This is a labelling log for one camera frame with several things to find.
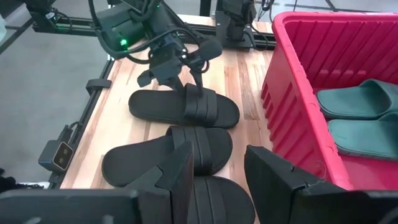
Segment green rubber slide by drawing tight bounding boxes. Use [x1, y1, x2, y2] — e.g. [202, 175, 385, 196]
[327, 111, 398, 161]
[316, 78, 398, 121]

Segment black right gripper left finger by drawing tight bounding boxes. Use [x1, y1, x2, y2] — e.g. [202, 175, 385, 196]
[0, 141, 195, 224]

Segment small black table camera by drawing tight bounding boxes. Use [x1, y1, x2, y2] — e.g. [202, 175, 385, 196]
[38, 139, 75, 174]

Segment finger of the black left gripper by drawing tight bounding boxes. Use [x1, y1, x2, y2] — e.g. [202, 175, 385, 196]
[190, 66, 205, 96]
[172, 75, 188, 93]

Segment red plastic bin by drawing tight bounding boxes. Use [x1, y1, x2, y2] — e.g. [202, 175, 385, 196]
[260, 11, 398, 191]

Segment black camera cable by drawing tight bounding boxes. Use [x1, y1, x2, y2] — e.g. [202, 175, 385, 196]
[63, 121, 83, 144]

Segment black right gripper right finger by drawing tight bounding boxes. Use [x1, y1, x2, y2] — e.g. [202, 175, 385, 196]
[244, 144, 398, 224]

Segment black frame clip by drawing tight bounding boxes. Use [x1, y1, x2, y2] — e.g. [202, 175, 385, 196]
[85, 78, 113, 95]

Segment black rubber slide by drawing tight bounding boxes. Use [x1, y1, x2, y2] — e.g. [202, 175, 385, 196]
[185, 175, 256, 224]
[128, 83, 241, 129]
[101, 125, 233, 188]

